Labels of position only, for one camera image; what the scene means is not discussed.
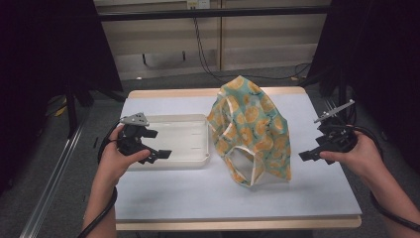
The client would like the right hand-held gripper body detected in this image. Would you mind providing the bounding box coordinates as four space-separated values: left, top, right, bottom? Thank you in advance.
313 98 359 154

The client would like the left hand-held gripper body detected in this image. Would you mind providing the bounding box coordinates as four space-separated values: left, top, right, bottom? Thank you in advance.
117 112 154 157

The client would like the fruit print cloth bag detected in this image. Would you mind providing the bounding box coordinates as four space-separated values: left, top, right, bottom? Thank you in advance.
206 74 293 188

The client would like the person's left hand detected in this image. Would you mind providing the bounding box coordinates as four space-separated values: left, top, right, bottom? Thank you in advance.
97 125 152 185

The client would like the person's right hand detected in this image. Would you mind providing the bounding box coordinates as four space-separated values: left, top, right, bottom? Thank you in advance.
319 131 384 181

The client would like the white plastic tray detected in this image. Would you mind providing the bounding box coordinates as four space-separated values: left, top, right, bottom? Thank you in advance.
127 113 212 172

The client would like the pale blue table mat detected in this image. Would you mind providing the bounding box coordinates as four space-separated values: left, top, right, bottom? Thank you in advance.
113 93 363 221

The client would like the black metal stand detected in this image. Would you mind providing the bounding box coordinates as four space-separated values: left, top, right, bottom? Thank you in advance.
63 78 127 139

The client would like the black curtain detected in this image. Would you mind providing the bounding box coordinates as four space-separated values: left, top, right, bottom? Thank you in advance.
306 0 420 174
0 0 124 196

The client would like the wooden table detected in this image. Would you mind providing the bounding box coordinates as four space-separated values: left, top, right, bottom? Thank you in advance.
113 86 363 232

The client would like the black horizontal bar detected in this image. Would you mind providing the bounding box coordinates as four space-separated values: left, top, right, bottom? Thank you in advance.
98 5 332 23

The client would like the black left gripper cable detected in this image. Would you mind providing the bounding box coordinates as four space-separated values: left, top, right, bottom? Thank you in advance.
76 121 122 238

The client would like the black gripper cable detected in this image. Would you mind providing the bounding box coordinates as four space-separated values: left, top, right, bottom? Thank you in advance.
76 121 122 238
346 124 420 233

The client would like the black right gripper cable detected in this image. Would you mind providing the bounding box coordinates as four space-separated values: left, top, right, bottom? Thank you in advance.
346 124 420 233

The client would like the aluminium floor rail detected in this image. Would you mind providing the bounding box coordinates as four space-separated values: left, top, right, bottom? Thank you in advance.
19 111 91 238

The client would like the braided black white cable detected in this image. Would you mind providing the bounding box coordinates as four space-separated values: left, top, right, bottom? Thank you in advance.
191 17 233 83

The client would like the white wall socket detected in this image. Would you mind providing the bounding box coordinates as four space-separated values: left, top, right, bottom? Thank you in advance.
186 0 212 10

